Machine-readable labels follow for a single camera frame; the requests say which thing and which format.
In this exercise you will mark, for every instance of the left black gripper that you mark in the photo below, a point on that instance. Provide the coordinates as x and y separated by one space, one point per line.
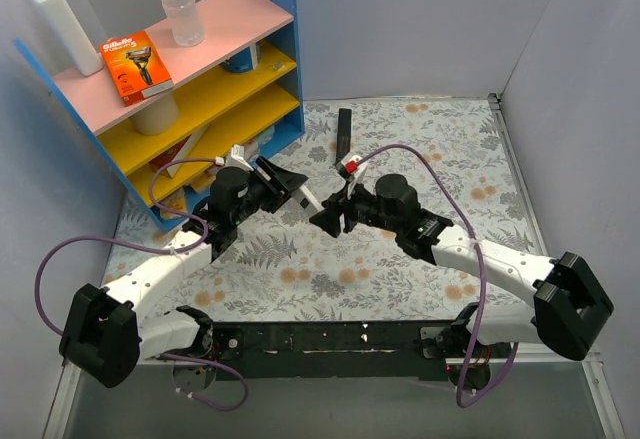
270 187

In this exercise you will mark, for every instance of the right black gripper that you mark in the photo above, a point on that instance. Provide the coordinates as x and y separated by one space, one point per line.
347 207

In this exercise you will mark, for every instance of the red white remote control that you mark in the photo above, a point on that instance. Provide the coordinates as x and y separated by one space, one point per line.
307 200

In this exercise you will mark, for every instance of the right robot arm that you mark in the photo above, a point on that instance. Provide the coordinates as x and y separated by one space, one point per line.
561 303

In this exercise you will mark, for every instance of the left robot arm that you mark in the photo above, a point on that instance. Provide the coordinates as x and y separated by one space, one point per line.
165 269

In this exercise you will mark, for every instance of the white packets on shelf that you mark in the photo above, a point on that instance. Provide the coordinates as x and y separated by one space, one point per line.
252 149

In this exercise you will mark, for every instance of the long black box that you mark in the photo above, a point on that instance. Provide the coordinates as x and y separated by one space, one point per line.
343 140

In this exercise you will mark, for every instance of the yellow packet on shelf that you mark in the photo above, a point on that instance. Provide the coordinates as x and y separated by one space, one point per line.
174 206

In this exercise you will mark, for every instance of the red white book box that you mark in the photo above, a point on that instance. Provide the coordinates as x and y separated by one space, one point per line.
179 150

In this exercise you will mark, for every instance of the blue shelf unit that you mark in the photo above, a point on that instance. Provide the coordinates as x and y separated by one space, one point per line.
236 107

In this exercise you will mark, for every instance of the cream cylinder container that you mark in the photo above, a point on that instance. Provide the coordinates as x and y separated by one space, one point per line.
156 118

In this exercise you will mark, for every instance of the orange razor box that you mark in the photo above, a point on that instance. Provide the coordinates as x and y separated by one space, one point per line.
135 67

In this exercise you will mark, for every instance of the clear plastic water bottle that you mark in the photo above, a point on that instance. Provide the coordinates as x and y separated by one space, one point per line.
177 4

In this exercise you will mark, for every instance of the white bottle black cap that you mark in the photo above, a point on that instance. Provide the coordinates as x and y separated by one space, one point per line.
63 22

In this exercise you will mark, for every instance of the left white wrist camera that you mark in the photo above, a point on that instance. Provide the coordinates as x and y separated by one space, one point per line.
234 158

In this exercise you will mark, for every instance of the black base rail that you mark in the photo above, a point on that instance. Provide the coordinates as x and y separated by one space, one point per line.
337 349

